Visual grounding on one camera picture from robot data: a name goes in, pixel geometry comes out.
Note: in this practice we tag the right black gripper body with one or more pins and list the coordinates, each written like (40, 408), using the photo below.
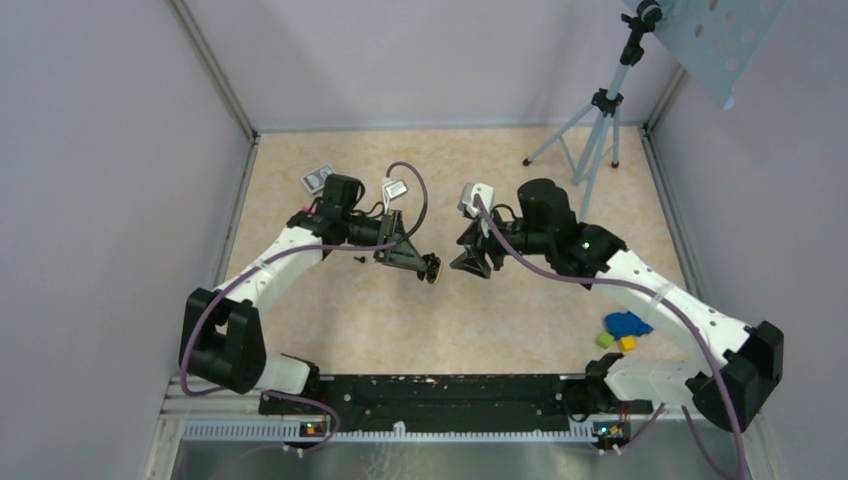
(522, 239)

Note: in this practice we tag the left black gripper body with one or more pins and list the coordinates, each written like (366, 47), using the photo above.
(362, 229)

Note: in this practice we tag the black earbud charging case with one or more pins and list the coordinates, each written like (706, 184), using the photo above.
(433, 268)

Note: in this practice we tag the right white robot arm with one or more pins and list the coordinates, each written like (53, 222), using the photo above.
(732, 367)

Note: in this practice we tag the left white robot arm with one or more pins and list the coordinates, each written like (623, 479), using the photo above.
(222, 339)

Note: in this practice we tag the grey playing card box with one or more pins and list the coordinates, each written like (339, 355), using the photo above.
(315, 180)

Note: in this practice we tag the light blue tripod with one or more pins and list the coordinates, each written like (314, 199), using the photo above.
(604, 137)

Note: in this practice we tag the blue toy car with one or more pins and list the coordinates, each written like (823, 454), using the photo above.
(626, 324)

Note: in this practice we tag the green cube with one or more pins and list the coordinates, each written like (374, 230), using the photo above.
(605, 340)

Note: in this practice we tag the yellow cube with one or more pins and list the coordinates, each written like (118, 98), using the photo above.
(627, 343)

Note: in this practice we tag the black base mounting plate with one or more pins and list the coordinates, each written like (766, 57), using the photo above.
(494, 403)

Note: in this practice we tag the perforated blue metal panel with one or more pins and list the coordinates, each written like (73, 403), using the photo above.
(714, 41)

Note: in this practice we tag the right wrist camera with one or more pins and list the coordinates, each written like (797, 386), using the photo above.
(473, 197)

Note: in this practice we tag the white cable duct rail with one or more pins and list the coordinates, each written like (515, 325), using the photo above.
(291, 431)

